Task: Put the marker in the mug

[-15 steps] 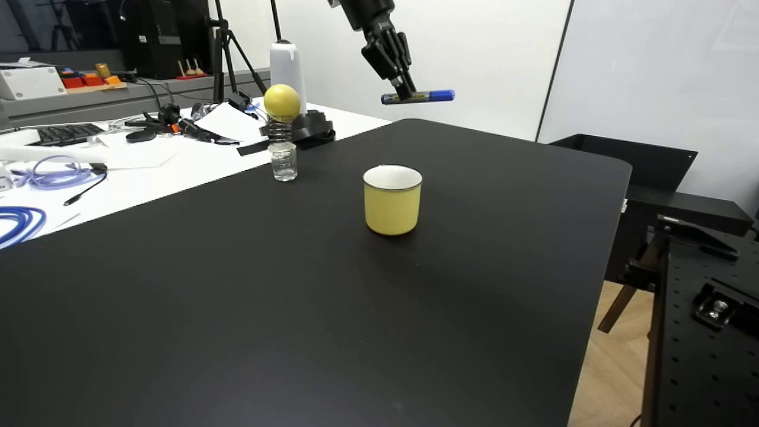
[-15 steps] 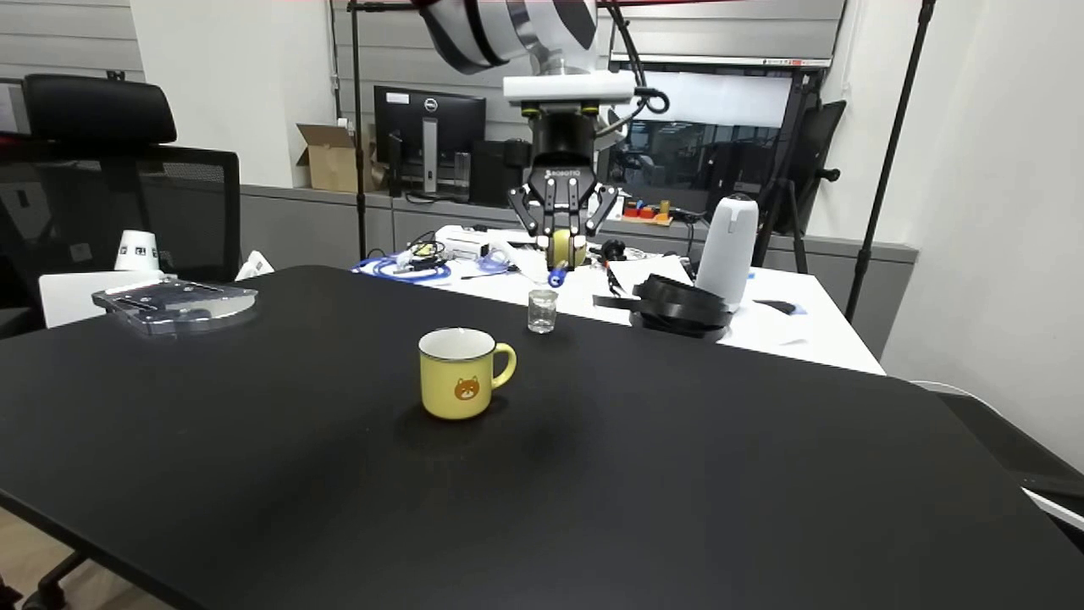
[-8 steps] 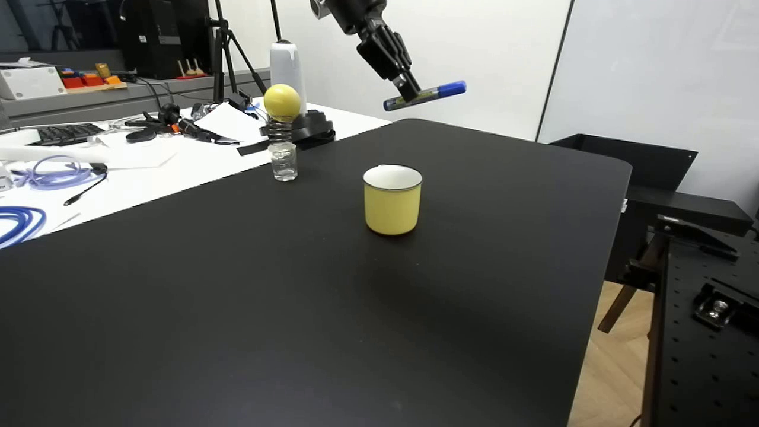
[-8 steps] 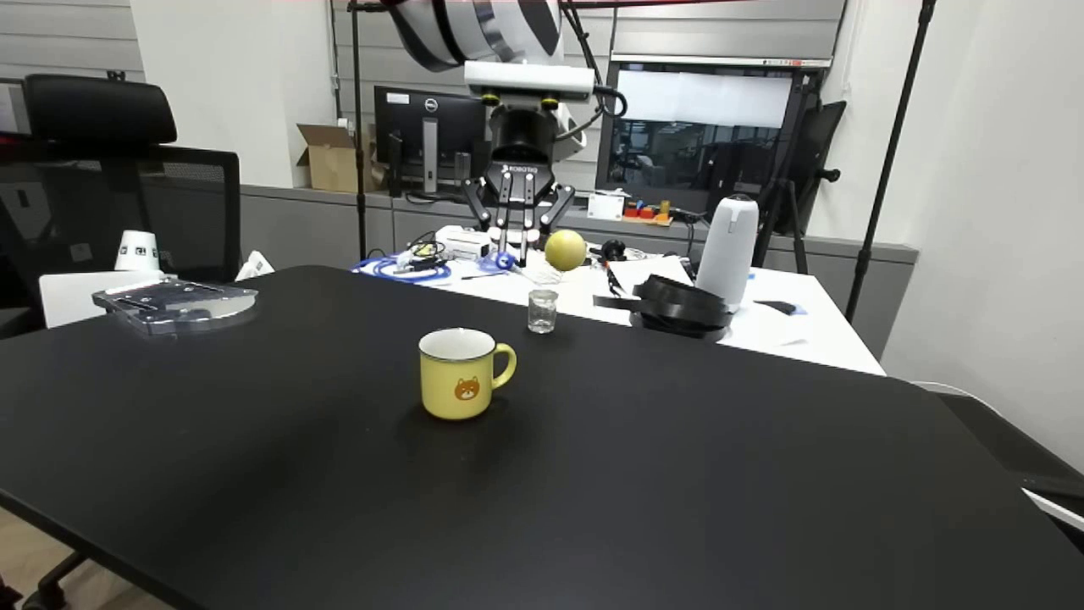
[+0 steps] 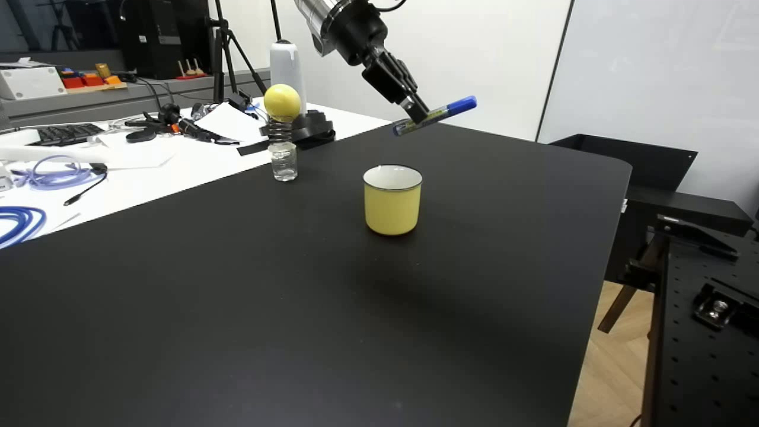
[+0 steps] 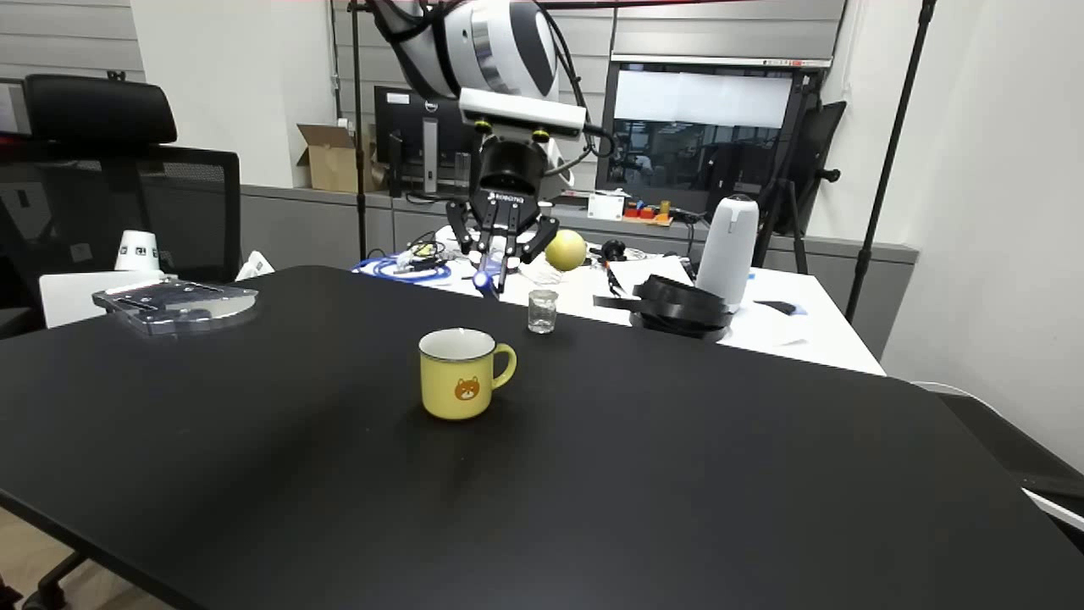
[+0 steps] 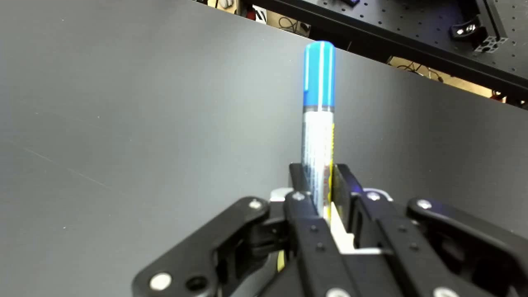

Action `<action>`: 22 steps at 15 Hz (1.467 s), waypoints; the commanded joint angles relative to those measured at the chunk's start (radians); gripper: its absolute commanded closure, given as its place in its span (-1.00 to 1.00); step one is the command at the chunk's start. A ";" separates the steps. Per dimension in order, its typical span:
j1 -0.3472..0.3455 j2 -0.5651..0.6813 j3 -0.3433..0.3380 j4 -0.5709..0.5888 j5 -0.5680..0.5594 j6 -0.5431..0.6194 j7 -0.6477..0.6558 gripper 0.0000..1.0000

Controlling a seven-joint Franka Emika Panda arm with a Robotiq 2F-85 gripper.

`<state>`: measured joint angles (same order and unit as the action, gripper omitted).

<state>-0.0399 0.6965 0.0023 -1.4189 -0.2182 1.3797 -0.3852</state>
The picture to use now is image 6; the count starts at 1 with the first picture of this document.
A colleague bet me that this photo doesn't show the black thin upright pole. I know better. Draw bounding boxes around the black thin upright pole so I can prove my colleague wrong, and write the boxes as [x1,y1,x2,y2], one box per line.
[347,0,374,263]

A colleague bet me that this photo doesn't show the white wrist mount bar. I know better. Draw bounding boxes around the white wrist mount bar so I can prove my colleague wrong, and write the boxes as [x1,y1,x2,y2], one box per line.
[453,83,592,135]

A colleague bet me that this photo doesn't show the orange small parts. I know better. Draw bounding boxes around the orange small parts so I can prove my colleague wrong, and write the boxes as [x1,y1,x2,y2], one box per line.
[620,197,684,228]

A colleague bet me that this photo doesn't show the black office chair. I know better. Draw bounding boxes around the black office chair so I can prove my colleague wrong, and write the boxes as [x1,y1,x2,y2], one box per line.
[0,72,244,333]

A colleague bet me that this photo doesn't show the small black computer monitor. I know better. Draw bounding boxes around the small black computer monitor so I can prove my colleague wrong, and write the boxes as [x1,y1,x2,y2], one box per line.
[374,83,490,202]

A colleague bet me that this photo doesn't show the white flat box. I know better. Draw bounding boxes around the white flat box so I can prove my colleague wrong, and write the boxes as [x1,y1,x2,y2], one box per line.
[582,185,635,222]

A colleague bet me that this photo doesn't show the yellow ball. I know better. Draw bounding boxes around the yellow ball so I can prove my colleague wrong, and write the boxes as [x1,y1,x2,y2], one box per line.
[541,228,592,273]

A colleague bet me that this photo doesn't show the grey long counter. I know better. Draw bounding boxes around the grey long counter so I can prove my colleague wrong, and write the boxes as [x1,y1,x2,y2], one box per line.
[239,183,923,324]

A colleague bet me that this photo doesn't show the brown cardboard box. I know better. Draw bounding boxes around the brown cardboard box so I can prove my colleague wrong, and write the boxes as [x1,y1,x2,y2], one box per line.
[296,119,375,197]

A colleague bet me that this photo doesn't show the clear plastic plate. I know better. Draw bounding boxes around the clear plastic plate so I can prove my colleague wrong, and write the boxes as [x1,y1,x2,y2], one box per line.
[91,277,260,338]

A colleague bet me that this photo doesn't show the blue cable coil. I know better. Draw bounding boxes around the blue cable coil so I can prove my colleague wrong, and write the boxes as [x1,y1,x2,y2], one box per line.
[353,252,453,288]

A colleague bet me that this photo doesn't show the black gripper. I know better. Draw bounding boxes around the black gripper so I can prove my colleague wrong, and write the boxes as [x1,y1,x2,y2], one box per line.
[443,125,563,269]

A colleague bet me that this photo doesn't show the small clear glass jar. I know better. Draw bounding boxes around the small clear glass jar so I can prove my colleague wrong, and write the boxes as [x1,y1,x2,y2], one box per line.
[524,283,563,338]

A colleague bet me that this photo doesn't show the black light stand pole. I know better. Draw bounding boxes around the black light stand pole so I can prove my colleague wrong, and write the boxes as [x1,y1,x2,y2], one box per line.
[844,0,941,324]

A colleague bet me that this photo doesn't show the large dark screen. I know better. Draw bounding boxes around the large dark screen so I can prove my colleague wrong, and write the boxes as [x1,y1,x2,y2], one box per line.
[605,60,802,202]

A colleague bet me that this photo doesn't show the yellow enamel mug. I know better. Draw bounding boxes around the yellow enamel mug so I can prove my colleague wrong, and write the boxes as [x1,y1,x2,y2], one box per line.
[417,324,521,426]

